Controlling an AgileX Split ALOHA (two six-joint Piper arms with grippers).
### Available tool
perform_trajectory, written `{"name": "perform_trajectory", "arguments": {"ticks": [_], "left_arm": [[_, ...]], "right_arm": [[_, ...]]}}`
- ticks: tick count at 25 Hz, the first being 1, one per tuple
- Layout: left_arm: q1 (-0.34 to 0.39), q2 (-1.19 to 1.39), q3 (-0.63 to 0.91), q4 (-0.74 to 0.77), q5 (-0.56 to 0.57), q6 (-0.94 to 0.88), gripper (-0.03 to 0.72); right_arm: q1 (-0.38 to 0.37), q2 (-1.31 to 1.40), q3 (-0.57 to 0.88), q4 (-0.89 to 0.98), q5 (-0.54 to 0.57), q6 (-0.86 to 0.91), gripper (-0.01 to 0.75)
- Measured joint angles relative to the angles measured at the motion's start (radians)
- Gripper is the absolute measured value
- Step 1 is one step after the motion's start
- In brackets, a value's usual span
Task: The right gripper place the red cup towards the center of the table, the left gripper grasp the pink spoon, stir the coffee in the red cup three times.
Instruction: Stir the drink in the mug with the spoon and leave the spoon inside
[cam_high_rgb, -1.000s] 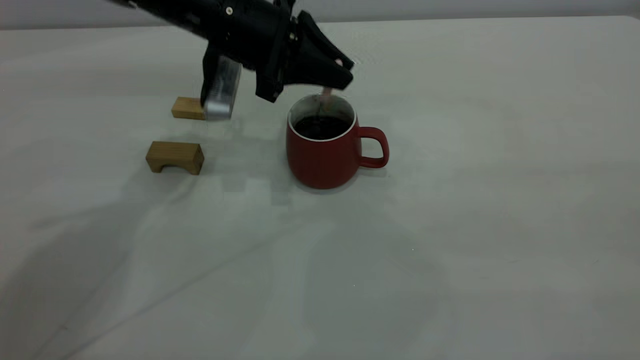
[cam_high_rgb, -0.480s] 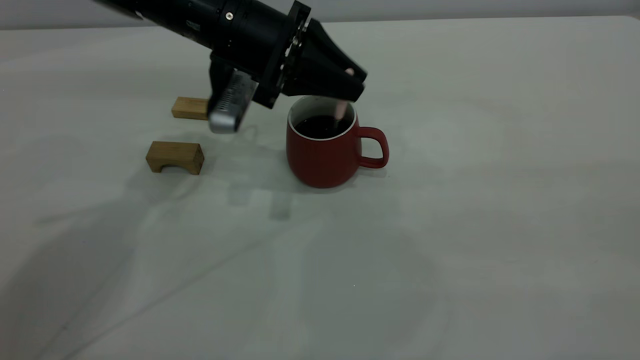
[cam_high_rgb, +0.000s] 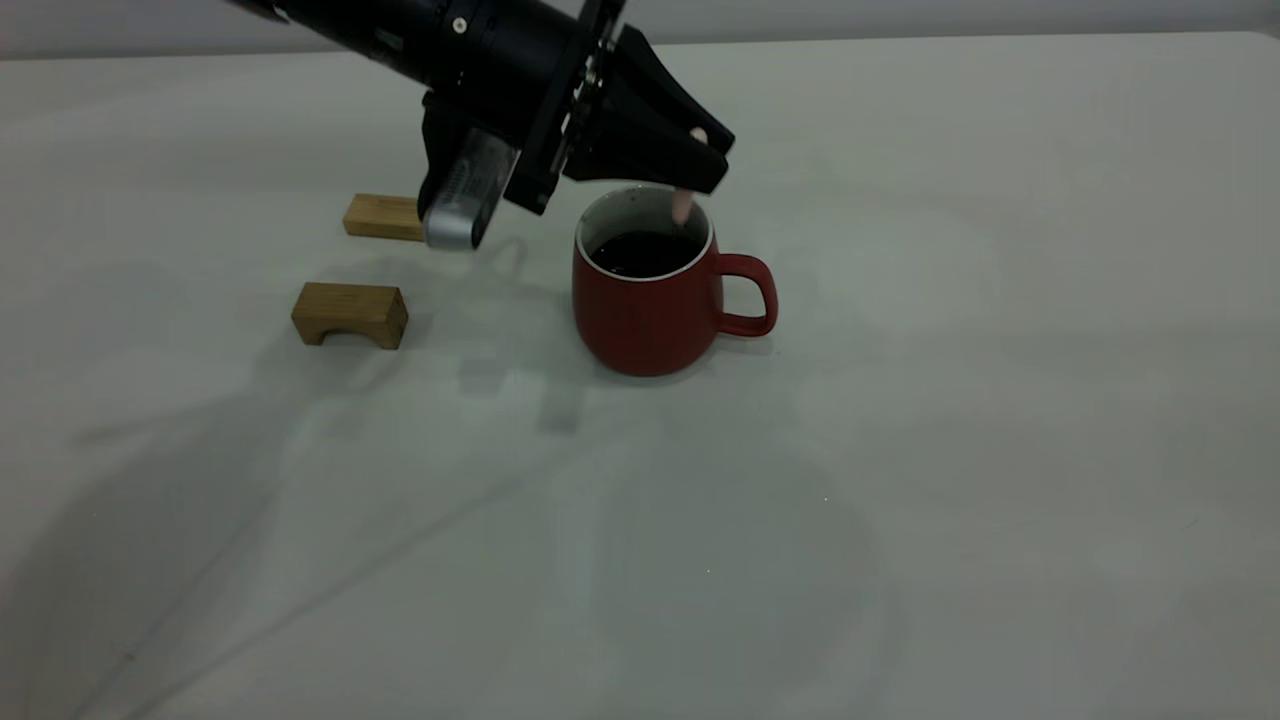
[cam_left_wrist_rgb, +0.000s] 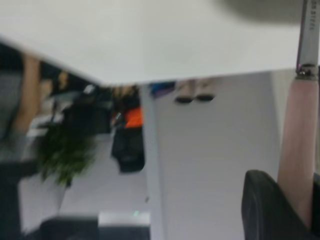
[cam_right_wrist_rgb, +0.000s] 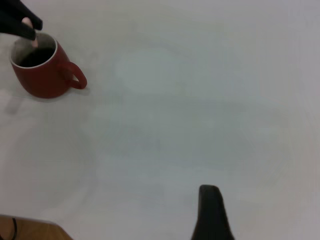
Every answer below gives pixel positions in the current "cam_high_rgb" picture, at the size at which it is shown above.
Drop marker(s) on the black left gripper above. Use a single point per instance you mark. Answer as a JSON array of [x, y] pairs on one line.
[[540, 70]]

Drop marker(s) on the red ceramic cup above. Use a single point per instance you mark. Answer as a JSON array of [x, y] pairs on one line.
[[645, 325]]

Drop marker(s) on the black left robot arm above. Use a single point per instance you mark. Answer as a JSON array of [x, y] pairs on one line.
[[370, 25]]

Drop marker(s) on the dark coffee liquid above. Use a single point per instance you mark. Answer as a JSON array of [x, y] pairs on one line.
[[640, 255]]

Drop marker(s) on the flat wooden block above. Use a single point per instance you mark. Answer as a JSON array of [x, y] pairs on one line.
[[380, 217]]

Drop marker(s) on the arched wooden block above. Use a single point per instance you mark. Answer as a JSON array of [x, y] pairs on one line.
[[355, 305]]

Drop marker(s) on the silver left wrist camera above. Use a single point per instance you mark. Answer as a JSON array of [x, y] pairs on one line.
[[465, 200]]

